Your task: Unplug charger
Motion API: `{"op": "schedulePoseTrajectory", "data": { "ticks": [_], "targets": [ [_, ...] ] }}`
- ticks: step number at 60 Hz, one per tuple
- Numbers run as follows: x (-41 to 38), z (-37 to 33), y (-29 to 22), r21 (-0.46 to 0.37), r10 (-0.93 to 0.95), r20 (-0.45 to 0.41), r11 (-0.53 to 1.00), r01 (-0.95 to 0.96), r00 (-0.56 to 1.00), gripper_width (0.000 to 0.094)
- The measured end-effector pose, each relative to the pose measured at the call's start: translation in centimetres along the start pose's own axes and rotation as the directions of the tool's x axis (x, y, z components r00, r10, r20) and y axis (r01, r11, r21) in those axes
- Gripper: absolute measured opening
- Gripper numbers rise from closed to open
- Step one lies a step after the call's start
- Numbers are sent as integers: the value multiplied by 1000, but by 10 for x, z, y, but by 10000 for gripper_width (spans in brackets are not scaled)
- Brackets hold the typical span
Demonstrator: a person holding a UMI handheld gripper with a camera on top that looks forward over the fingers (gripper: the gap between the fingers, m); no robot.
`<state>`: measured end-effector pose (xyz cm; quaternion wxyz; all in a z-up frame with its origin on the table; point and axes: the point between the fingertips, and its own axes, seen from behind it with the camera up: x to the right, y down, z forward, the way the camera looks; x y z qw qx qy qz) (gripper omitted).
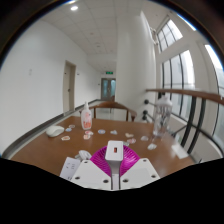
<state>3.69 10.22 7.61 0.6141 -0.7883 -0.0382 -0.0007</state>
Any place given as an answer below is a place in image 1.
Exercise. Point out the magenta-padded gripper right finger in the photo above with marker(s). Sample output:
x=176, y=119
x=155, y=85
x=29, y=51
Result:
x=140, y=171

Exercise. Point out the tall black-framed window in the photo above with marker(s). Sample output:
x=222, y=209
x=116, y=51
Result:
x=178, y=83

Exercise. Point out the wide black-framed window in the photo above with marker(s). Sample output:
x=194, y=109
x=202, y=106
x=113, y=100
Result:
x=216, y=86

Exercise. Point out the brown wooden chair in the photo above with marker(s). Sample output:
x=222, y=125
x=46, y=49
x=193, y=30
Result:
x=113, y=105

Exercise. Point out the white computer mouse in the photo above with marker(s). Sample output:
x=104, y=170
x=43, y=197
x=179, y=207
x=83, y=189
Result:
x=55, y=131

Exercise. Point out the small arched black-framed window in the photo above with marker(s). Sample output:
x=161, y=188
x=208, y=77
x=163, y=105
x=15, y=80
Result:
x=169, y=35

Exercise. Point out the wooden-topped black railing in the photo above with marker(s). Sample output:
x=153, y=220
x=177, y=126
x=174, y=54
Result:
x=193, y=94

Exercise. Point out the glazed double door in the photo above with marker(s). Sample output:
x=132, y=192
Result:
x=108, y=89

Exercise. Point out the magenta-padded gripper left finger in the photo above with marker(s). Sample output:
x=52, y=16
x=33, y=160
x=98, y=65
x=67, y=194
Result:
x=90, y=171

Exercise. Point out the small colourful sticker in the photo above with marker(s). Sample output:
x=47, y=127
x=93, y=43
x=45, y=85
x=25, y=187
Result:
x=144, y=138
x=71, y=126
x=86, y=136
x=68, y=129
x=152, y=146
x=65, y=137
x=131, y=141
x=88, y=132
x=125, y=143
x=113, y=132
x=129, y=135
x=101, y=131

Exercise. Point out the green exit sign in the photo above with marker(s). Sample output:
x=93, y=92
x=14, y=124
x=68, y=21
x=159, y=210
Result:
x=109, y=72

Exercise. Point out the white hand sanitizer bottle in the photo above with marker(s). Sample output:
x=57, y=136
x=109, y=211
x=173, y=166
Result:
x=86, y=118

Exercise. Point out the beige wall door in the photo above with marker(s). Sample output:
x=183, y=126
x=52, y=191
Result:
x=69, y=87

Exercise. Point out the clear plastic water bottle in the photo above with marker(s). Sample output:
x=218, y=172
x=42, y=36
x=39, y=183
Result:
x=162, y=116

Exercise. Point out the round ceiling light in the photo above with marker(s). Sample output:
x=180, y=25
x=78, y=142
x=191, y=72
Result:
x=74, y=8

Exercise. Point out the white charger block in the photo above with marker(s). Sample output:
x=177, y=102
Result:
x=114, y=155

